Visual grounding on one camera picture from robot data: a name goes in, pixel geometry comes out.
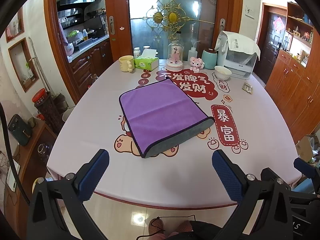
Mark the glass sliding door gold ornament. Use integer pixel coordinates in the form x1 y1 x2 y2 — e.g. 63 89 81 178
129 0 217 60

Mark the green tissue box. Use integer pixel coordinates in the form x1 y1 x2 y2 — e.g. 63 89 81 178
134 49 159 71

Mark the cream yellow mug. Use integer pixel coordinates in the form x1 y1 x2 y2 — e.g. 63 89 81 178
119 55 135 73

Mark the kitchen base cabinet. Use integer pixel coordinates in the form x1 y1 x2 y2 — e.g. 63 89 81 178
69 38 113 98

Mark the wooden side cabinet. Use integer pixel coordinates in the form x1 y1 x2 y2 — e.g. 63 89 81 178
4 120 57 239

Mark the white small bowl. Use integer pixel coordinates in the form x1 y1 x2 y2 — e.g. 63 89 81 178
214 66 232 81

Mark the white water dispenser appliance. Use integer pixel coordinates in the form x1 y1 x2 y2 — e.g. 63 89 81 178
214 30 260 79

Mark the glass dome pink figurine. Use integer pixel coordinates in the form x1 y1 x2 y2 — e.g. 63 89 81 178
165 40 183 72

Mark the pink block pig figurine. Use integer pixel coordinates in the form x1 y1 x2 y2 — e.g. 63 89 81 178
189 57 204 73

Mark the teal ceramic canister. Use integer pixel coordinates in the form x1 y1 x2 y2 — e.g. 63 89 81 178
201 48 217 70

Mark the small white pill jar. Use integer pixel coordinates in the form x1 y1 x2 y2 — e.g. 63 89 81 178
133 47 141 59

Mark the pink printed tablecloth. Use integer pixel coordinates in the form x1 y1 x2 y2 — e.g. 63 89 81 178
47 62 300 209

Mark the cardboard box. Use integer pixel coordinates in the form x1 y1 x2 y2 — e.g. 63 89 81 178
296 134 319 162

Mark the black cable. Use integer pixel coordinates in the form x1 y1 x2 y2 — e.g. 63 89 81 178
0 102 30 207

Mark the dark green air fryer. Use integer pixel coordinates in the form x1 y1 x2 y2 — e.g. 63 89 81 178
8 114 33 146

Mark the blister pill pack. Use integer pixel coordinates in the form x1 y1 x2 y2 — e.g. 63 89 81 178
242 82 253 94

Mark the red lidded plastic jar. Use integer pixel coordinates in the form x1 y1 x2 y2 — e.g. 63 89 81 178
31 88 48 107

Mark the wooden storage cabinet wall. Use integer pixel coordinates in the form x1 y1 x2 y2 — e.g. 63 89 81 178
265 2 319 142

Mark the white squeeze bottle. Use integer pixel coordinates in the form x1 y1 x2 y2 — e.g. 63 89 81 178
188 41 200 61

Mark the purple and grey towel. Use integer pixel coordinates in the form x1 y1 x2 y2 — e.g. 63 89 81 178
119 79 214 158

